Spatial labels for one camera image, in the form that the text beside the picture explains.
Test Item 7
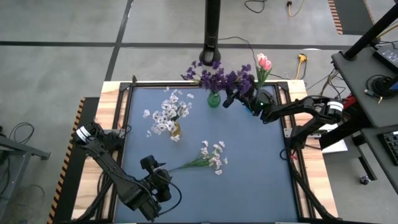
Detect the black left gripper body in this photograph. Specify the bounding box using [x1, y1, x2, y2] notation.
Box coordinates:
[145, 169, 173, 203]

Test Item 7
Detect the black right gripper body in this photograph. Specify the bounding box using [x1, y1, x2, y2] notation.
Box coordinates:
[246, 88, 277, 118]

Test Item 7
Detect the purple artificial flower bunch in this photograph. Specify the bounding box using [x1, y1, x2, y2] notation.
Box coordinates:
[198, 60, 238, 94]
[226, 63, 256, 96]
[181, 60, 214, 94]

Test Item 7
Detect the white artificial flower bunch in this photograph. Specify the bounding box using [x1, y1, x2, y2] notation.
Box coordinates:
[142, 86, 195, 142]
[169, 140, 229, 176]

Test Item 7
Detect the green glass vase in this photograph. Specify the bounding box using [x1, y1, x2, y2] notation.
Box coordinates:
[207, 91, 221, 109]

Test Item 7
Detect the yellow glass vase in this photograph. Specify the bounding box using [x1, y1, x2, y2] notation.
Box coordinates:
[169, 121, 183, 138]

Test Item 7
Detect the black floor stand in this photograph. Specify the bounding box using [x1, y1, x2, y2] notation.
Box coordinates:
[198, 0, 222, 67]

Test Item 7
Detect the wooden table board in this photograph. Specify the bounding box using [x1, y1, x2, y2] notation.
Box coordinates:
[71, 80, 340, 220]

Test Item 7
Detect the black mat with striped edge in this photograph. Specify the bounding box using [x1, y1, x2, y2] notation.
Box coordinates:
[328, 0, 376, 35]
[46, 96, 101, 224]

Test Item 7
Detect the white paper sheet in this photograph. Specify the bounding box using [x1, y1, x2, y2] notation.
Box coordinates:
[322, 138, 349, 154]

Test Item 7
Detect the grey side desk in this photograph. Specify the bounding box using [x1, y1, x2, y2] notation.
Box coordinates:
[331, 43, 398, 129]

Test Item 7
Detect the grey metal trolley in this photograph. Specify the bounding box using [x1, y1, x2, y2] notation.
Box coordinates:
[0, 124, 51, 224]

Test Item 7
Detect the black stand pole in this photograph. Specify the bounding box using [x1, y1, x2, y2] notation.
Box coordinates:
[343, 4, 398, 62]

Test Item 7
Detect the black keyboard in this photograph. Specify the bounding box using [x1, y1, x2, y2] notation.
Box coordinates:
[377, 130, 398, 166]

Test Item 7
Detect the black stand power cable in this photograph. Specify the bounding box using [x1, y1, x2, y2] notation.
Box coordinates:
[217, 36, 261, 65]

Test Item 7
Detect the yellow plug cable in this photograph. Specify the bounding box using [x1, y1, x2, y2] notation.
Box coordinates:
[294, 53, 309, 80]

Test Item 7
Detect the black aluminium table frame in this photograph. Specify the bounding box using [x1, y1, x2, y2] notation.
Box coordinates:
[93, 75, 340, 223]

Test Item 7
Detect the black floor cable loop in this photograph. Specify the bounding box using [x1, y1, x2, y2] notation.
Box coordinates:
[244, 0, 269, 14]

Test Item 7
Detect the yellow floor cable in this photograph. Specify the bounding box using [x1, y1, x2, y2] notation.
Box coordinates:
[286, 0, 307, 18]

